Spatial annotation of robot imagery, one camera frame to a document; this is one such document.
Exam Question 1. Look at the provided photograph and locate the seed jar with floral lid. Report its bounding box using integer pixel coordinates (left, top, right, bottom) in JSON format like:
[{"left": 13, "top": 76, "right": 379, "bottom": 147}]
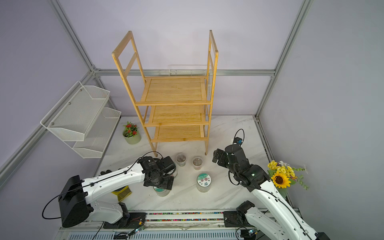
[{"left": 197, "top": 173, "right": 212, "bottom": 193}]

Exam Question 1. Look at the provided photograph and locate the bamboo three-tier shelf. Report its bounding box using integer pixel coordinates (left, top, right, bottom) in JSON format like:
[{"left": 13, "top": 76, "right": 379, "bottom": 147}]
[{"left": 112, "top": 31, "right": 219, "bottom": 151}]

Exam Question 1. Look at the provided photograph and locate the green pot with red flowers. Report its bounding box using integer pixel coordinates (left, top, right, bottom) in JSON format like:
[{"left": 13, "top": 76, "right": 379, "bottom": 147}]
[{"left": 123, "top": 121, "right": 142, "bottom": 145}]

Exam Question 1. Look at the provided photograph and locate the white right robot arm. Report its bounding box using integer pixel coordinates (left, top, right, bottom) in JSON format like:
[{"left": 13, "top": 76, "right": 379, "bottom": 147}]
[{"left": 213, "top": 144, "right": 329, "bottom": 240}]

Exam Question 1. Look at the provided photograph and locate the white mesh wall basket rack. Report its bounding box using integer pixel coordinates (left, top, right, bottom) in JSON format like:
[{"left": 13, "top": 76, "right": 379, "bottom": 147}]
[{"left": 40, "top": 82, "right": 121, "bottom": 159}]

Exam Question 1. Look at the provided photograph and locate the small clear seed cup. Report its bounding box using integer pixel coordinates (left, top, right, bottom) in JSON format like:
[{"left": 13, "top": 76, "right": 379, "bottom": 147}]
[
  {"left": 192, "top": 156, "right": 203, "bottom": 171},
  {"left": 176, "top": 153, "right": 187, "bottom": 167}
]

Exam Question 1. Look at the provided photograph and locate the small clear seed cup right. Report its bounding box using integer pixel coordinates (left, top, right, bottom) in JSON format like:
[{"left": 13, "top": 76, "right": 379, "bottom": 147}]
[{"left": 192, "top": 156, "right": 203, "bottom": 171}]

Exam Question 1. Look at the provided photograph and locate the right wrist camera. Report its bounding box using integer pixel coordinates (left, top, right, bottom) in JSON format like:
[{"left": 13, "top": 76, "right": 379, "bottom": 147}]
[{"left": 233, "top": 137, "right": 243, "bottom": 146}]

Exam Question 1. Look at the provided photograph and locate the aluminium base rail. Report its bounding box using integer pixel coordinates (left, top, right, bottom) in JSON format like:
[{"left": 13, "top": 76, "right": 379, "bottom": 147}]
[{"left": 53, "top": 208, "right": 313, "bottom": 240}]

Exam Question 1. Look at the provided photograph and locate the small clear seed cup middle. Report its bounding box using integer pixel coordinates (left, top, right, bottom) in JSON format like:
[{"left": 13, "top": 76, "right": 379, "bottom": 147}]
[{"left": 176, "top": 153, "right": 187, "bottom": 167}]

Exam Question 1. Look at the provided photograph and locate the sunflower bouquet in vase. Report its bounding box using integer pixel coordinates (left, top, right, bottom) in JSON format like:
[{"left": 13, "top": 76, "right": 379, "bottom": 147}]
[{"left": 267, "top": 161, "right": 310, "bottom": 199}]

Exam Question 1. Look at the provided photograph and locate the black and yellow glove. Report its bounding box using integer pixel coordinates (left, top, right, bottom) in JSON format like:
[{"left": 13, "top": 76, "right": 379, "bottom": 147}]
[{"left": 112, "top": 186, "right": 132, "bottom": 203}]

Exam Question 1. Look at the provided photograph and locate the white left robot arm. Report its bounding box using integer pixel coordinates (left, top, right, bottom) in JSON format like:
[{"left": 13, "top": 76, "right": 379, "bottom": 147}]
[{"left": 55, "top": 154, "right": 176, "bottom": 229}]

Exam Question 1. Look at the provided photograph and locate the green-lid sunflower seed jar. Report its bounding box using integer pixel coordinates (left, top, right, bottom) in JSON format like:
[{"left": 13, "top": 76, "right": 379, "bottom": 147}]
[{"left": 153, "top": 187, "right": 170, "bottom": 197}]

